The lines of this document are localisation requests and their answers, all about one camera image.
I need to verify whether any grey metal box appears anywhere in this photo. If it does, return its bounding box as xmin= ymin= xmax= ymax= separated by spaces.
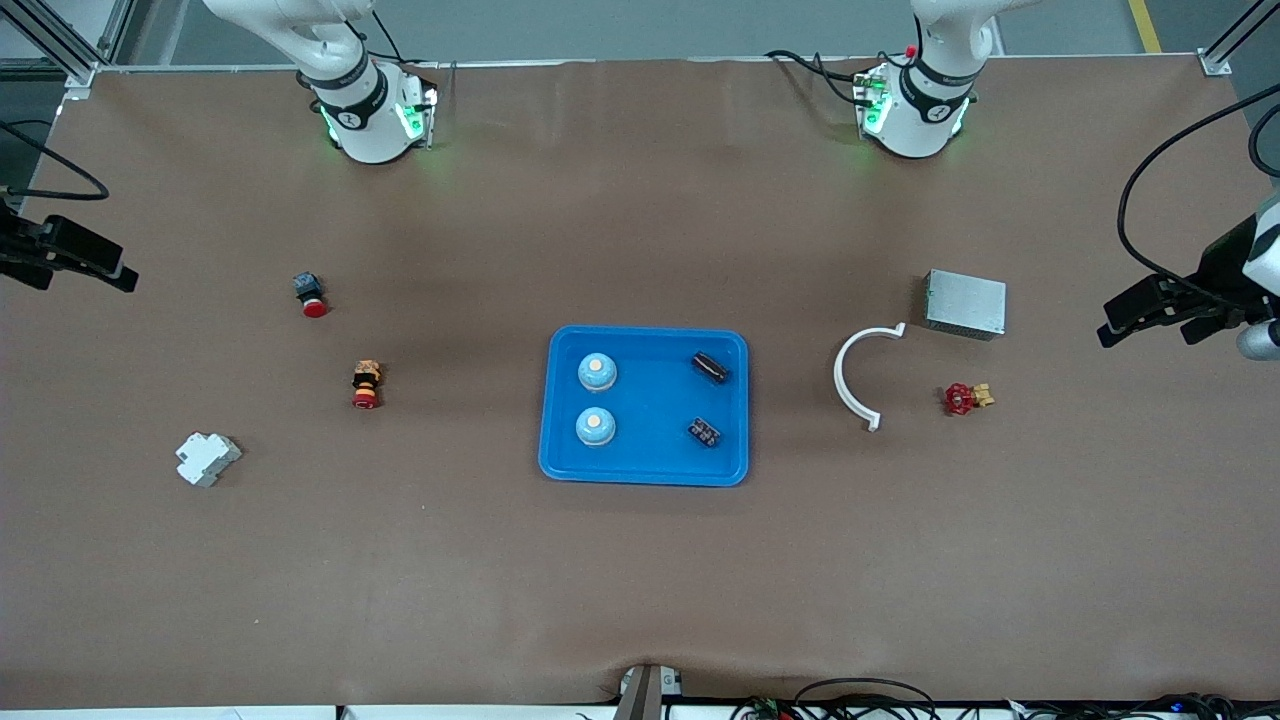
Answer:
xmin=922 ymin=269 xmax=1008 ymax=342

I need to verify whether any blue plastic tray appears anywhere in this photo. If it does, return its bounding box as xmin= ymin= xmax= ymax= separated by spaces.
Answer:
xmin=538 ymin=325 xmax=751 ymax=489

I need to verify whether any aluminium frame post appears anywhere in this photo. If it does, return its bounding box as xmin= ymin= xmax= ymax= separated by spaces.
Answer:
xmin=1198 ymin=0 xmax=1280 ymax=77
xmin=0 ymin=0 xmax=141 ymax=101

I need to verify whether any grey metal mount bracket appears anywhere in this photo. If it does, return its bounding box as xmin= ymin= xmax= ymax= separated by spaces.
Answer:
xmin=615 ymin=663 xmax=686 ymax=720

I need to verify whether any black camera cable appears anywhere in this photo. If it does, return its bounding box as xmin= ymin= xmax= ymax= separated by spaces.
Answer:
xmin=1117 ymin=82 xmax=1280 ymax=293
xmin=0 ymin=118 xmax=109 ymax=201

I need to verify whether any black cable loop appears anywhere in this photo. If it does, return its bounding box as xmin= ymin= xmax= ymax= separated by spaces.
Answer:
xmin=795 ymin=678 xmax=941 ymax=720

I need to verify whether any tangled cable bundle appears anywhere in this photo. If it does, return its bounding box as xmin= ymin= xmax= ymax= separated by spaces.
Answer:
xmin=1010 ymin=692 xmax=1280 ymax=720

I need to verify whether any white curved plastic clamp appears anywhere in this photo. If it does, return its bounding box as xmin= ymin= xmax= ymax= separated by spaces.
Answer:
xmin=833 ymin=322 xmax=908 ymax=433

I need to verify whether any black base cable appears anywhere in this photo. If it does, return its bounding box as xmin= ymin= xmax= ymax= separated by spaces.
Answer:
xmin=370 ymin=10 xmax=441 ymax=69
xmin=765 ymin=48 xmax=866 ymax=106

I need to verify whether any white circuit breaker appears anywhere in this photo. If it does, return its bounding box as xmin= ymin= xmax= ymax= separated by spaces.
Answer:
xmin=175 ymin=432 xmax=243 ymax=488

